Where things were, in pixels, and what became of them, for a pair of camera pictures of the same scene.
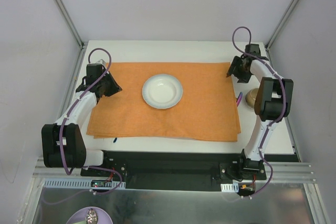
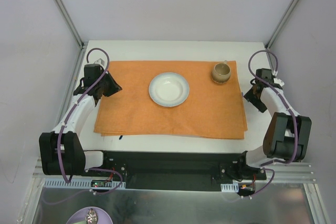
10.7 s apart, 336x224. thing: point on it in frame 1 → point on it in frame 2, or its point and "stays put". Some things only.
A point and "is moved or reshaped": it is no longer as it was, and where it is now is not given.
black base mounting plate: [201, 171] stays put
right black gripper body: [238, 67] → [254, 99]
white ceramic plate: [162, 91] is moved or reshaped
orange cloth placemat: [194, 101] stays put
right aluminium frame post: [290, 10] stays put
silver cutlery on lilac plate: [92, 217] stays put
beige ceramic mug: [250, 96] is moved or reshaped
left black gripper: [106, 86] stays put
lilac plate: [103, 217] stays put
